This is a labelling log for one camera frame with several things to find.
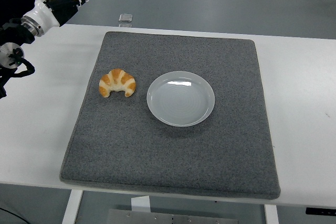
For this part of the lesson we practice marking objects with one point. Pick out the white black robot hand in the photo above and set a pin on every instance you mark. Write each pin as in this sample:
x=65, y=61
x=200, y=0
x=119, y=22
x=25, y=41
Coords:
x=43, y=11

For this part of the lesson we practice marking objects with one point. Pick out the golden croissant bread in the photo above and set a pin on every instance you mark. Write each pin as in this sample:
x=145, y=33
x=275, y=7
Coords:
x=118, y=79

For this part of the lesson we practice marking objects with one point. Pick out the round white plate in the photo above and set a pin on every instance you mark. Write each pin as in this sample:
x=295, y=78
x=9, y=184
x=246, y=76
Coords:
x=181, y=100

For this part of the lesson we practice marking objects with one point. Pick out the grey metal plate with screws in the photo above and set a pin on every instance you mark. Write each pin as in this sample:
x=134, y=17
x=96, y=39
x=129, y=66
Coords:
x=170, y=217

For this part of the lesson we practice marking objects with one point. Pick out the small clear square box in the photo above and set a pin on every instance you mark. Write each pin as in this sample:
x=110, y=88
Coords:
x=125, y=17

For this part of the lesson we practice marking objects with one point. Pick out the grey felt mat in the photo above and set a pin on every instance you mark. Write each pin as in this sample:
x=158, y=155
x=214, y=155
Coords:
x=170, y=155

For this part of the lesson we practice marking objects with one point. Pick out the white table leg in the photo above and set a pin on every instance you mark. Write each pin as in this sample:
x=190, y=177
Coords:
x=271, y=214
x=72, y=208

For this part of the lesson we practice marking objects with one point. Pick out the black table control panel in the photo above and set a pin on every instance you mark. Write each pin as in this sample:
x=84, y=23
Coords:
x=320, y=211

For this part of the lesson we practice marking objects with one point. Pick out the white table centre bracket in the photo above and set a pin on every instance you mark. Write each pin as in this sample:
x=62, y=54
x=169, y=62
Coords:
x=140, y=204

